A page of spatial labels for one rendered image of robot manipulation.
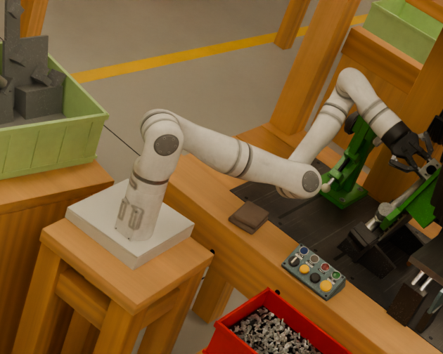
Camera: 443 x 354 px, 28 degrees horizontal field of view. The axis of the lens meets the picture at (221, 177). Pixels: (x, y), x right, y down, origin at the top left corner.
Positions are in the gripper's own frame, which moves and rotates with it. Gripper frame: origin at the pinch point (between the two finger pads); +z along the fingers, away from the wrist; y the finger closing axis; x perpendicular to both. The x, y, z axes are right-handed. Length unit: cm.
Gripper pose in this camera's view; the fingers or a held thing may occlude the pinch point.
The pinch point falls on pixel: (427, 169)
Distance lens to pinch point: 236.8
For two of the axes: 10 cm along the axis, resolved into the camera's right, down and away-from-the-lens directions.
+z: 6.2, 7.4, -2.5
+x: 0.9, 2.5, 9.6
